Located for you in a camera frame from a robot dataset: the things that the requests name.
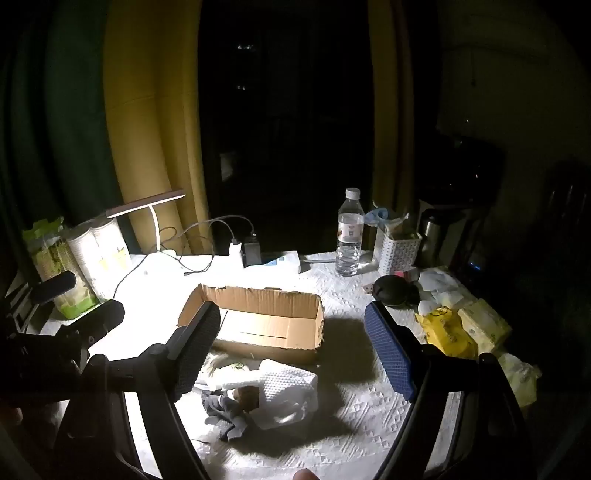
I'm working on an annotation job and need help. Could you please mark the green curtain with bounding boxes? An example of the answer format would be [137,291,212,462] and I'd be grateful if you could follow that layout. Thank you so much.
[0,0,122,241]

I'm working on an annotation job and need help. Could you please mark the thin black lamp cable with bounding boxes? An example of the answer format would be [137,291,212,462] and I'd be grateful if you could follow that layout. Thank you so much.
[113,251,153,297]

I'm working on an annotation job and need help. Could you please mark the white lamp base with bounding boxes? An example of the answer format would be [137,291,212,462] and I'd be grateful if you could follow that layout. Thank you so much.
[105,188,188,273]

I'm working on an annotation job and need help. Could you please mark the white embossed tablecloth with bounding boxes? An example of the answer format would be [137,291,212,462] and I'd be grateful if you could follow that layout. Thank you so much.
[39,251,467,480]

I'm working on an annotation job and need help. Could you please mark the black adapter cable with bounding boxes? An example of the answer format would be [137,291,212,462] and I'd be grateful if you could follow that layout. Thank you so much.
[181,215,256,241]

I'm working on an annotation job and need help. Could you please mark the yellow plastic bag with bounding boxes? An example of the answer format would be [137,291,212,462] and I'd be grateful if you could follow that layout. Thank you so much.
[414,307,478,360]

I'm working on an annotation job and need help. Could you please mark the black charger cable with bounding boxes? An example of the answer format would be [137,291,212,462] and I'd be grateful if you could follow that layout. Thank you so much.
[196,220,238,241]

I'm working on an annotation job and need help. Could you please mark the yellow curtain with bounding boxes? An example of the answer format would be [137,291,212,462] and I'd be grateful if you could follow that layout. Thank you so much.
[104,0,209,256]
[367,0,416,208]

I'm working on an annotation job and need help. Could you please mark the cotton swab bag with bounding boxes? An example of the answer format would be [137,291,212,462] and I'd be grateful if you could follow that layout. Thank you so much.
[231,360,320,428]

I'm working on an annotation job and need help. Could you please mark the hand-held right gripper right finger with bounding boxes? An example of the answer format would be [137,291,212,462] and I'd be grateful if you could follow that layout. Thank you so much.
[364,301,539,480]

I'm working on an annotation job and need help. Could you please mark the grey dotted glove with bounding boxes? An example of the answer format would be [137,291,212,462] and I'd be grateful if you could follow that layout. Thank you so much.
[218,408,259,441]
[203,390,242,423]

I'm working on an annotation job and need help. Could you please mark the white plastic bag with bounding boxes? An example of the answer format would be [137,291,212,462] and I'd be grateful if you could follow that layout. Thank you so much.
[498,353,541,408]

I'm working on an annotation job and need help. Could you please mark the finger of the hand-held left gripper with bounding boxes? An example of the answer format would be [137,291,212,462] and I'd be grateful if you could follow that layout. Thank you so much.
[60,300,126,346]
[30,271,77,305]

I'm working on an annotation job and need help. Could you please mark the black round pouch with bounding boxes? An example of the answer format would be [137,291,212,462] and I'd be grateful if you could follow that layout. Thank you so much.
[372,274,419,308]

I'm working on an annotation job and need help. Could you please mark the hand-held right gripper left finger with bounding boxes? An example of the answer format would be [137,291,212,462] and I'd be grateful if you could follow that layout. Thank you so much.
[58,301,222,480]

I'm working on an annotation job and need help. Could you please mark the cardboard box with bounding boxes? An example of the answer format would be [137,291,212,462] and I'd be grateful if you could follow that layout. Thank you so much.
[178,284,325,365]

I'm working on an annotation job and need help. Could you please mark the clear plastic water bottle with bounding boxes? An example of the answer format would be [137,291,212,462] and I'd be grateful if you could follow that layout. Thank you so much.
[335,188,365,277]

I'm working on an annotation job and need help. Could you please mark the blue plastic bag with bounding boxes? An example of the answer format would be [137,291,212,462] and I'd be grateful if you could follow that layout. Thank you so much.
[364,207,393,228]

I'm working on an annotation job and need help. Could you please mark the yellow tissue pack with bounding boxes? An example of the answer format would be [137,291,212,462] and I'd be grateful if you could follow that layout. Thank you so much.
[457,299,512,352]

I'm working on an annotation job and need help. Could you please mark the white crumpled tissues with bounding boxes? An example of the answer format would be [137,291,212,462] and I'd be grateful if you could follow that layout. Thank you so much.
[418,270,468,315]

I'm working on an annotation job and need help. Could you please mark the black power adapter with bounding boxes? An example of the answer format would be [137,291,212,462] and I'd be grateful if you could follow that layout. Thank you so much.
[242,237,262,267]

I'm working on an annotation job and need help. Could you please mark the white blue flat box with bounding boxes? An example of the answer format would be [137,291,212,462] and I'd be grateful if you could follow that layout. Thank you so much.
[263,251,302,274]

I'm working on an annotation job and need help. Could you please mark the green white wipes pack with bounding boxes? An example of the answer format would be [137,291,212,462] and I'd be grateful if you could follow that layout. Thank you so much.
[203,357,264,385]

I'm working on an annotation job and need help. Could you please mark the white paper cup package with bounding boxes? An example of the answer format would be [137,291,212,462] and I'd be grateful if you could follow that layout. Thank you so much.
[65,217,134,301]

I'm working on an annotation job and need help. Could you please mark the green printed package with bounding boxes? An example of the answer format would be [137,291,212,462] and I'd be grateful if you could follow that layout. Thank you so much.
[22,216,100,320]

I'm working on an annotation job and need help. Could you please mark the white perforated basket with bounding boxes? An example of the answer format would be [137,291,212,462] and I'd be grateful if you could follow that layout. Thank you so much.
[376,226,422,274]

